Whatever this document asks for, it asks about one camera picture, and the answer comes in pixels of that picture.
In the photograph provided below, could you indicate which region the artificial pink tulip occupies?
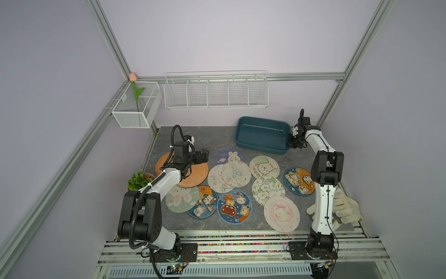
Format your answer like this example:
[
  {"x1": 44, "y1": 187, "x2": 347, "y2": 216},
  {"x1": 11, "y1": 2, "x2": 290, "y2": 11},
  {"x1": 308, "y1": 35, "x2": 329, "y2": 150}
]
[{"x1": 129, "y1": 73, "x2": 145, "y2": 112}]

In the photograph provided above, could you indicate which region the blue orange cats coaster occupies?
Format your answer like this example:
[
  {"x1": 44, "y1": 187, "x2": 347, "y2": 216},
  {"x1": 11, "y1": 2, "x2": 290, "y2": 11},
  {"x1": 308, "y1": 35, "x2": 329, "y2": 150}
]
[{"x1": 283, "y1": 167, "x2": 315, "y2": 196}]

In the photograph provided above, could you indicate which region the pale green bunny coaster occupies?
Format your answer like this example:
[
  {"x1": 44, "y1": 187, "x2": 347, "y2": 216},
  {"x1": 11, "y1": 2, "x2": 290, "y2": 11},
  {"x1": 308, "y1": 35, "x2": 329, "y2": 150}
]
[{"x1": 164, "y1": 186, "x2": 200, "y2": 213}]

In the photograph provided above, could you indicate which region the white green floral coaster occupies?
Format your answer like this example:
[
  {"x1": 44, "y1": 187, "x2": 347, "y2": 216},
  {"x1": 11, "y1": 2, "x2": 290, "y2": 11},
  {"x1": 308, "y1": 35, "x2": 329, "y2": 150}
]
[{"x1": 252, "y1": 176, "x2": 286, "y2": 206}]

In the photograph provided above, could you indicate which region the white mesh wall basket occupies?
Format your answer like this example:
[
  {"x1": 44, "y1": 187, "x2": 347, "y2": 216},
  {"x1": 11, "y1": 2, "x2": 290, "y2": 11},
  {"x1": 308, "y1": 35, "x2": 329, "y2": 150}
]
[{"x1": 111, "y1": 81, "x2": 163, "y2": 129}]

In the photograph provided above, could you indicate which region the front orange cork coaster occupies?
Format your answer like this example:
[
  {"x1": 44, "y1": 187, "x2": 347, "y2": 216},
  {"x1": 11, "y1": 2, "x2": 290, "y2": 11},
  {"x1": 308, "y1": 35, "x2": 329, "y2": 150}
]
[{"x1": 177, "y1": 163, "x2": 209, "y2": 188}]

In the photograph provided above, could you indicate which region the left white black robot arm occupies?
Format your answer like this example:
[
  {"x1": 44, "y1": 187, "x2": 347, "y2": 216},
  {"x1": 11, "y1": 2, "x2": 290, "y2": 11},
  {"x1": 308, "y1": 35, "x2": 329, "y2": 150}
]
[{"x1": 117, "y1": 135, "x2": 209, "y2": 260}]

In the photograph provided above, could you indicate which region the white wire wall rack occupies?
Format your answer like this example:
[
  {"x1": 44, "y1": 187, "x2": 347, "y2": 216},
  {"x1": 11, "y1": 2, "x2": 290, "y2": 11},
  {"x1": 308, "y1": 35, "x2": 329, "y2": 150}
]
[{"x1": 164, "y1": 70, "x2": 269, "y2": 110}]

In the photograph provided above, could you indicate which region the blue toast characters coaster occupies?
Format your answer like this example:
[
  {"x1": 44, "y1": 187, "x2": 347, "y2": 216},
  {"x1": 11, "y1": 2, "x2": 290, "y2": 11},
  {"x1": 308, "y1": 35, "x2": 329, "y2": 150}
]
[{"x1": 217, "y1": 190, "x2": 253, "y2": 226}]

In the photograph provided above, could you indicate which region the back orange cork coaster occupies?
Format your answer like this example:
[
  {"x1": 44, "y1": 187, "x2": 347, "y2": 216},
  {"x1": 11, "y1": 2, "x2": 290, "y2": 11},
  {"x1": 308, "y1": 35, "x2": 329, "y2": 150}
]
[{"x1": 154, "y1": 152, "x2": 170, "y2": 176}]

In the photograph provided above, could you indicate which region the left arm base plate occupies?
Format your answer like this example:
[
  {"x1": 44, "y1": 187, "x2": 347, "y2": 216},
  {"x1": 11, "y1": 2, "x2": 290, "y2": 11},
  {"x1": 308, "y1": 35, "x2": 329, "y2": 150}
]
[{"x1": 153, "y1": 242, "x2": 198, "y2": 263}]

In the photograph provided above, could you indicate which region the white green work glove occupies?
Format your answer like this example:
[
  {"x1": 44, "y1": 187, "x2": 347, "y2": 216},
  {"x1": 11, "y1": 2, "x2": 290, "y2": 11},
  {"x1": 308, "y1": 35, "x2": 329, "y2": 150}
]
[{"x1": 307, "y1": 187, "x2": 362, "y2": 235}]

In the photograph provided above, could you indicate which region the teal plastic storage box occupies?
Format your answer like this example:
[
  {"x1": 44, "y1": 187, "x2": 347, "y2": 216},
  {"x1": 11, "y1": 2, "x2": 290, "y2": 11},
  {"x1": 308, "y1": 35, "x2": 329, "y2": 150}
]
[{"x1": 235, "y1": 116, "x2": 291, "y2": 155}]

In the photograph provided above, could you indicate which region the purple bunny planet coaster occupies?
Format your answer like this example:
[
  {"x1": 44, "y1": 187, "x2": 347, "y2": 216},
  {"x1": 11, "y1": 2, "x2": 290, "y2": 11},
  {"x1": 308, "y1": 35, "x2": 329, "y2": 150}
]
[{"x1": 216, "y1": 149, "x2": 246, "y2": 165}]

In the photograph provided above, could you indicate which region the white butterfly doodle coaster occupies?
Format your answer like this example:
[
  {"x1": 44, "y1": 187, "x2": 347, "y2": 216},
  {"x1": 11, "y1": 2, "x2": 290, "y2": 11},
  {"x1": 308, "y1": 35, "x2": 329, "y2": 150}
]
[{"x1": 207, "y1": 165, "x2": 234, "y2": 194}]

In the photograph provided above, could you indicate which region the white bow doodle coaster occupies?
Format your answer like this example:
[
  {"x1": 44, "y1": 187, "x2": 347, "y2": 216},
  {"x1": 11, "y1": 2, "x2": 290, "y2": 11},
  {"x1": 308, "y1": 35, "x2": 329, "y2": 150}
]
[{"x1": 221, "y1": 161, "x2": 252, "y2": 188}]

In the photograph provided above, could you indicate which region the pink white bunny coaster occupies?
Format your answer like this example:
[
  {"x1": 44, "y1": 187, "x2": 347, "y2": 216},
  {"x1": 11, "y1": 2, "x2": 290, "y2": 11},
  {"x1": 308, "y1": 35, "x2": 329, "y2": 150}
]
[{"x1": 264, "y1": 196, "x2": 300, "y2": 233}]

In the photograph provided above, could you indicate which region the small potted green plant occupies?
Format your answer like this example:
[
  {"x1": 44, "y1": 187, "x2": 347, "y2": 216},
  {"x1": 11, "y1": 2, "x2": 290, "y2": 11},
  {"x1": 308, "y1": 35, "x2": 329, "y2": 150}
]
[{"x1": 127, "y1": 171, "x2": 155, "y2": 191}]

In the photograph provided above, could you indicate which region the blue orange animals coaster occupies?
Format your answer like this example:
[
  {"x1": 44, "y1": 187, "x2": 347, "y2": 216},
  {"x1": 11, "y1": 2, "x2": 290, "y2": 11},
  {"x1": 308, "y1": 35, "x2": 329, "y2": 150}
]
[{"x1": 187, "y1": 186, "x2": 218, "y2": 219}]

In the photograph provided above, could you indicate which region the orange cork coaster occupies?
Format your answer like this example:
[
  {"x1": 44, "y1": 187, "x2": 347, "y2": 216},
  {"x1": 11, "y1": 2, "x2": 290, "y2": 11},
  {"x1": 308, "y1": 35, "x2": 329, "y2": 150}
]
[
  {"x1": 177, "y1": 163, "x2": 209, "y2": 188},
  {"x1": 154, "y1": 152, "x2": 170, "y2": 176}
]

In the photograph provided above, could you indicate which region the cream alpaca coaster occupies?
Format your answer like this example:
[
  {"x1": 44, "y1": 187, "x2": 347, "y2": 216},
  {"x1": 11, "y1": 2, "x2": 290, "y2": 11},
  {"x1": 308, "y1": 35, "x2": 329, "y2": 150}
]
[{"x1": 249, "y1": 155, "x2": 280, "y2": 179}]

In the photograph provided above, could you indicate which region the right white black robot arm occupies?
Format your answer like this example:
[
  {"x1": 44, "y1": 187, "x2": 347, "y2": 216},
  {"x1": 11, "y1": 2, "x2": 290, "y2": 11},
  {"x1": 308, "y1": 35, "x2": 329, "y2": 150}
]
[{"x1": 287, "y1": 114, "x2": 344, "y2": 260}]

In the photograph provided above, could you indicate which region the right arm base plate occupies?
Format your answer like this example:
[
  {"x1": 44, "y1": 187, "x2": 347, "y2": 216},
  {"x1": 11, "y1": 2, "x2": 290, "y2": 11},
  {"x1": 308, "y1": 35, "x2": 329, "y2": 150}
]
[{"x1": 285, "y1": 241, "x2": 338, "y2": 261}]

